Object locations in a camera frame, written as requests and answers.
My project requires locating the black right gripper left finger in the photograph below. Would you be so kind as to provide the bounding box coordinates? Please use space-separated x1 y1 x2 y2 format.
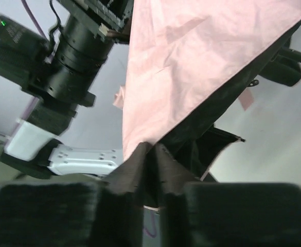
0 143 148 246

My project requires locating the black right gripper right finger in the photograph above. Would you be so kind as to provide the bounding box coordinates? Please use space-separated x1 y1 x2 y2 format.
154 145 301 246

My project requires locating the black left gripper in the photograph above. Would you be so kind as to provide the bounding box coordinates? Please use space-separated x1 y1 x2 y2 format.
60 1 134 44

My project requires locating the pink folding umbrella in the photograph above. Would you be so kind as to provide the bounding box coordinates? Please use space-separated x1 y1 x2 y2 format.
115 1 301 178

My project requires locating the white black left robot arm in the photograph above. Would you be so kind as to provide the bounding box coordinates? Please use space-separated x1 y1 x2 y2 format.
0 1 134 179

